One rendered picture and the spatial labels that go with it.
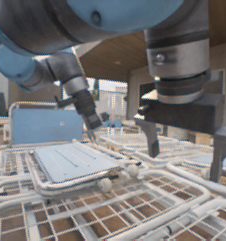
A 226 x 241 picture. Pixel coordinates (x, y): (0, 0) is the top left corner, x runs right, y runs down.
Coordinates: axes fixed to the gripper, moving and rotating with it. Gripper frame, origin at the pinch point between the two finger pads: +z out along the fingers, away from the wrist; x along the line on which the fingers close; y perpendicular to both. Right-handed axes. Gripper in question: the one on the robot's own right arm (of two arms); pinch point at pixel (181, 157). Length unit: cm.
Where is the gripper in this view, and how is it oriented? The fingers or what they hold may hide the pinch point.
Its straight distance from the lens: 37.0
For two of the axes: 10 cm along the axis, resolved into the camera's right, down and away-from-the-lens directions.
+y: -7.1, 4.1, -5.7
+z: 2.0, 8.9, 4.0
